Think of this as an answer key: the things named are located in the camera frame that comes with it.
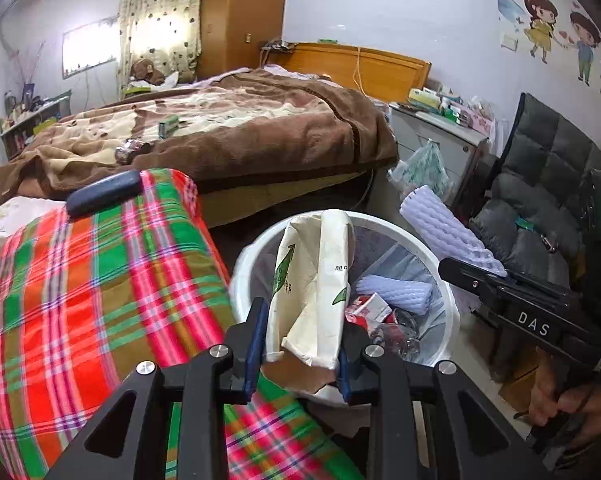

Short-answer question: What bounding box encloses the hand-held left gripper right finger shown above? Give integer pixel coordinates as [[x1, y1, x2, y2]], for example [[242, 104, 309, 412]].
[[337, 325, 546, 480]]

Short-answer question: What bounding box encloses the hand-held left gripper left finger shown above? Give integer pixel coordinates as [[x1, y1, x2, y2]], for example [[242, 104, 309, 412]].
[[43, 297, 271, 480]]

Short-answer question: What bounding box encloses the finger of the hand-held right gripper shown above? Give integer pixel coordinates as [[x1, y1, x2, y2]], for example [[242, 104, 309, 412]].
[[439, 257, 571, 313]]

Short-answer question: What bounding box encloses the white foam fruit net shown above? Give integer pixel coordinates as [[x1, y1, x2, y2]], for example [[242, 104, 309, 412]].
[[399, 185, 509, 277], [355, 274, 431, 313]]

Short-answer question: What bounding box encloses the white trash bin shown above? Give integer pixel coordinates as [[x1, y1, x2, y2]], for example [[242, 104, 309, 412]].
[[229, 210, 461, 406]]

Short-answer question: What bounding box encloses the beige paper bag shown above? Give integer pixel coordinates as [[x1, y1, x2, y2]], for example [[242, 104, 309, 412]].
[[260, 210, 356, 396]]

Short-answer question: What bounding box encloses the person's right hand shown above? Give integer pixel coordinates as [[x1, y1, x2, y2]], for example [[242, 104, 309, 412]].
[[528, 350, 601, 441]]

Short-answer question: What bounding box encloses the red white small box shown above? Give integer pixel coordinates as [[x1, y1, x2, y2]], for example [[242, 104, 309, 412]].
[[345, 292, 394, 323]]

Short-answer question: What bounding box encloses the cardboard box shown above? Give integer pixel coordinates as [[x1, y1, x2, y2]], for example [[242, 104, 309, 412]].
[[498, 347, 544, 413]]

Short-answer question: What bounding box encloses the black chair with grey cushion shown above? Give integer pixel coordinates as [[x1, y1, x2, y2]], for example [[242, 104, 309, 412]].
[[453, 92, 601, 376]]

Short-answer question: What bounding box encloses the clear plastic bag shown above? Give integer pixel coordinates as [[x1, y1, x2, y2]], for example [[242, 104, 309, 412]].
[[387, 139, 451, 201]]

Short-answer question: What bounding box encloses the grey nightstand cabinet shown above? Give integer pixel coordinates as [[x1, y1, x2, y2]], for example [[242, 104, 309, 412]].
[[388, 102, 491, 211]]

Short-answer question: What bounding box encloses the plaid tablecloth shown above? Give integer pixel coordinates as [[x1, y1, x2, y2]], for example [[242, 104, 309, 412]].
[[0, 167, 366, 480]]

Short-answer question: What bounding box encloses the stack of medicine boxes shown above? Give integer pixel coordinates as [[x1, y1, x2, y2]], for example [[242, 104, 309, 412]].
[[408, 85, 496, 133]]

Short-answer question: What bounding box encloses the black glasses case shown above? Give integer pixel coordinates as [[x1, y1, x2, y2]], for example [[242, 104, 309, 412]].
[[66, 170, 141, 217]]

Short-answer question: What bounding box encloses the brown blanket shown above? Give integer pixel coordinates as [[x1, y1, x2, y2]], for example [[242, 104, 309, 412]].
[[0, 67, 400, 218]]

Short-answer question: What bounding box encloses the wooden bed headboard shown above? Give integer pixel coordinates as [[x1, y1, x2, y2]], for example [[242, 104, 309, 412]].
[[275, 42, 432, 106]]

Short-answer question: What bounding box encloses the small metal object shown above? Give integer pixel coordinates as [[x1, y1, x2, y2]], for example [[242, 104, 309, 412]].
[[114, 137, 154, 163]]

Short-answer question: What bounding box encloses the floral bed sheet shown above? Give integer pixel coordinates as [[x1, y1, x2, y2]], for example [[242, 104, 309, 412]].
[[0, 195, 48, 251]]

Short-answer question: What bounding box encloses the brown teddy bear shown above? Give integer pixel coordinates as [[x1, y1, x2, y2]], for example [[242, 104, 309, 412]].
[[129, 58, 166, 86]]

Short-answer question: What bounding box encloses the cluttered desk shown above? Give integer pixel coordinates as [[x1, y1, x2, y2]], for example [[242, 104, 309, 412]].
[[0, 89, 74, 161]]

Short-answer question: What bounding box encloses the wooden wardrobe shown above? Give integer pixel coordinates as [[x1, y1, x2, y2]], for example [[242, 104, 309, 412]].
[[200, 0, 291, 81]]

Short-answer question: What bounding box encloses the window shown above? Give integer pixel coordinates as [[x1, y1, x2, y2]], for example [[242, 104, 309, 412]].
[[62, 12, 121, 81]]

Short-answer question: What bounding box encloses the patterned curtain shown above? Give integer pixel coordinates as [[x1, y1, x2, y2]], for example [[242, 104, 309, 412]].
[[116, 0, 204, 93]]

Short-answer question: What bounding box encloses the vase with purple branches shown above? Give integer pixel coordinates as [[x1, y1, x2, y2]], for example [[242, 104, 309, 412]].
[[0, 30, 48, 106]]

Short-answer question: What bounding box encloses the cartoon wall sticker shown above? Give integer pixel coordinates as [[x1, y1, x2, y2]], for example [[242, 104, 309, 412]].
[[465, 0, 601, 91]]

